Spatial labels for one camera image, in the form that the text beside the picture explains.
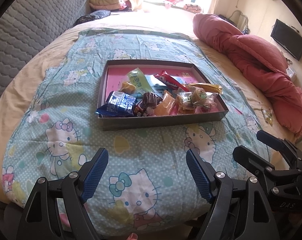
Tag clear round cookie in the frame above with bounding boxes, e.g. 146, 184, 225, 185
198, 92, 218, 112

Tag blue biscuit packet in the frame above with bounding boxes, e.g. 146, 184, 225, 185
96, 91, 136, 117

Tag orange wafer packet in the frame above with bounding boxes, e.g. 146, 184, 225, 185
154, 90, 175, 116

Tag green label round cake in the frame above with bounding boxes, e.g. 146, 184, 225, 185
189, 86, 207, 106

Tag gold wrapper snack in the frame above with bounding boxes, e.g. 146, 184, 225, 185
187, 83, 223, 94

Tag red Alpenliebe candy pack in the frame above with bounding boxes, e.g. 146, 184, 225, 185
154, 70, 190, 92

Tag green pastry snack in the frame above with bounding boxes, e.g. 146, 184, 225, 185
119, 68, 154, 95

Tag brown Snickers bar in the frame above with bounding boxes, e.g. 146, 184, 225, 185
133, 102, 155, 117

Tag person's left hand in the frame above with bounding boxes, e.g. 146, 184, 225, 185
126, 233, 138, 240

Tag small yellow candy wrapper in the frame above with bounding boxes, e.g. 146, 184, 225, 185
261, 108, 273, 126

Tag red quilted comforter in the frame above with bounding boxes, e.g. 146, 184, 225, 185
193, 14, 302, 137

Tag Hello Kitty teal blanket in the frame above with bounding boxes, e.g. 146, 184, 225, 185
2, 30, 270, 237

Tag dark cardboard box tray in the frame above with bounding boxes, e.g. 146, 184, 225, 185
97, 60, 229, 131

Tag small brown chocolate packet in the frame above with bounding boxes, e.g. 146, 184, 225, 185
142, 92, 162, 109

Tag pink book in tray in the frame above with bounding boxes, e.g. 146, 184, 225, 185
104, 65, 203, 98

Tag dark floral cloth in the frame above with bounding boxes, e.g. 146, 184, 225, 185
73, 10, 111, 27

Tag grey quilted sofa cover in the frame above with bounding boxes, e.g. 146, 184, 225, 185
0, 0, 89, 97

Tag pink items on windowsill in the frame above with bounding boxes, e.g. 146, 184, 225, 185
164, 0, 202, 14

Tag black wall television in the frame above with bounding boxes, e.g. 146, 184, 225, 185
270, 19, 302, 61

